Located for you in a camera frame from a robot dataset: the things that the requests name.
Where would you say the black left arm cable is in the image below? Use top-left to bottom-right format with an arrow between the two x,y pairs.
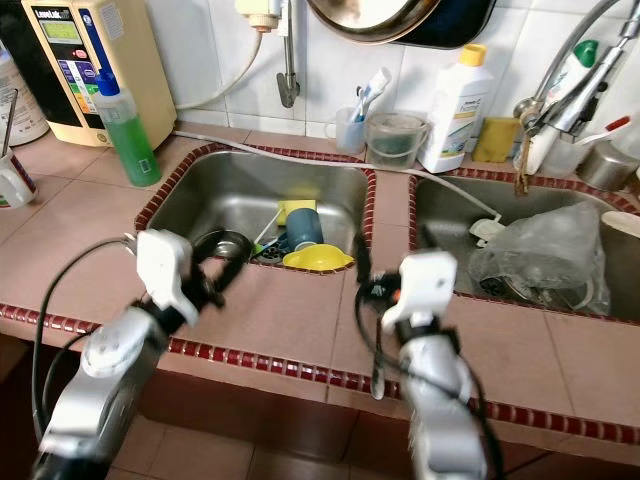
32,238 -> 141,441

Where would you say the white red-tipped utensil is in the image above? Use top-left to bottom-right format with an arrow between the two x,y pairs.
575,115 -> 633,149

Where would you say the thin white stick utensil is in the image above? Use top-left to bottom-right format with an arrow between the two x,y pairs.
257,212 -> 286,246

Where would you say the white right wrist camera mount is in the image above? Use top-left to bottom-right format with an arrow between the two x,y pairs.
380,250 -> 459,331

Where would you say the steel faucet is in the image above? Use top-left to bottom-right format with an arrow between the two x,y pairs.
513,0 -> 640,141

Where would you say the blue plastic mug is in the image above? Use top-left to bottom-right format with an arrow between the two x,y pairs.
285,208 -> 326,251

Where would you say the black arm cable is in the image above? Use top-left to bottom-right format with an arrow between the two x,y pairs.
355,290 -> 506,480
32,238 -> 141,441

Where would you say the white hose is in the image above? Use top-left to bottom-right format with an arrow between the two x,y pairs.
175,130 -> 501,216

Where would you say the bright yellow sponge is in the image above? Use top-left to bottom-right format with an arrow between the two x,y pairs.
278,200 -> 317,227

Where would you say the clear plastic bag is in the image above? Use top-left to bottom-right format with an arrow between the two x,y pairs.
465,200 -> 611,316

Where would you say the green dish soap bottle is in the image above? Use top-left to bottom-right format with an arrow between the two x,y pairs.
95,72 -> 161,188

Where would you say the steel sink basin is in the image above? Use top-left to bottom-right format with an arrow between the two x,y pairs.
135,143 -> 378,273
408,165 -> 640,323

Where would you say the steel wok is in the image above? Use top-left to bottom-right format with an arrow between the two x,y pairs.
305,0 -> 446,43

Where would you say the blue toothbrush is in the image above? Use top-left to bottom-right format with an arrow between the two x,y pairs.
355,85 -> 376,123

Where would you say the black pan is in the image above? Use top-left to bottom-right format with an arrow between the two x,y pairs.
390,0 -> 498,49

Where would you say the olive yellow sponge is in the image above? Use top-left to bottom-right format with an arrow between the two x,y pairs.
472,117 -> 521,164

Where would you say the white plastic jar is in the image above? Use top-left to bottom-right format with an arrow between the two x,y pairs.
0,45 -> 51,146

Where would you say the steel spoon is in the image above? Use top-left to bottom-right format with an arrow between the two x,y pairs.
0,88 -> 21,156

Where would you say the steel cup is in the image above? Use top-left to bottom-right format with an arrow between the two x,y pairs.
575,140 -> 640,193

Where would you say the grey wall pipe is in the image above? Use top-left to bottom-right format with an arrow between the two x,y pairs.
275,20 -> 301,109

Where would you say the white hose end fitting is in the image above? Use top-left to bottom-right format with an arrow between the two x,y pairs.
468,215 -> 506,246

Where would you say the brown cord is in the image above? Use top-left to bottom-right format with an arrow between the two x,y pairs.
513,130 -> 533,198

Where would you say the clear plastic bucket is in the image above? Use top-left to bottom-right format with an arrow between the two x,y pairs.
365,112 -> 429,169

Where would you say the white detergent bottle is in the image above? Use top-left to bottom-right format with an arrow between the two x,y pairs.
418,43 -> 496,174

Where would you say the yellow plastic bowl with lugs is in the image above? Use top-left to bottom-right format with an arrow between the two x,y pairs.
282,243 -> 356,273

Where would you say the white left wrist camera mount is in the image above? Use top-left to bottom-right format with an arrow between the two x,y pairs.
135,230 -> 199,326

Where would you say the white printed mug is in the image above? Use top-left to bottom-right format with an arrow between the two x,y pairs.
0,150 -> 39,209

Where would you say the translucent toothbrush cup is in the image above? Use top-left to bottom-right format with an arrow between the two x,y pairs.
325,105 -> 369,154

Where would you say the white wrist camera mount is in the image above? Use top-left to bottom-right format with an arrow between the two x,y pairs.
135,230 -> 199,326
380,250 -> 459,331

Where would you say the cream black water ionizer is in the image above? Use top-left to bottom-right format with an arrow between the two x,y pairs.
0,0 -> 176,149

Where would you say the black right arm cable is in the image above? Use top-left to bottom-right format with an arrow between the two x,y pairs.
355,290 -> 506,480

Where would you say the white bowl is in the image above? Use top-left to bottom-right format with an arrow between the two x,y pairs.
600,210 -> 640,239

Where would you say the cream ionizer tube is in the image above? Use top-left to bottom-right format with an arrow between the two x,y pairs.
172,25 -> 266,111

